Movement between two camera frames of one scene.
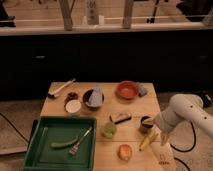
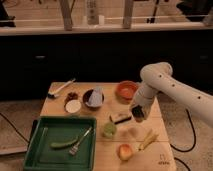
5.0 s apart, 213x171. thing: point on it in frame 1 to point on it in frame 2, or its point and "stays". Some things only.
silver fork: (74, 148) stays
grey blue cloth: (96, 97) stays
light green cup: (109, 130) stays
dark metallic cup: (146, 124) to (138, 113)
